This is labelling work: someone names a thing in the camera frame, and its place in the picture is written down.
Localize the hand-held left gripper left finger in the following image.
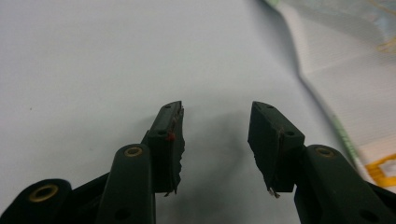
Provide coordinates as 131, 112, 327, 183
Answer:
94, 100, 186, 224

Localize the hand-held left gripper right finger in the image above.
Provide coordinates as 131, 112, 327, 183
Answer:
247, 101, 396, 224

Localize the white patterned cloth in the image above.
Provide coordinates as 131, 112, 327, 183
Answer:
264, 0, 396, 189

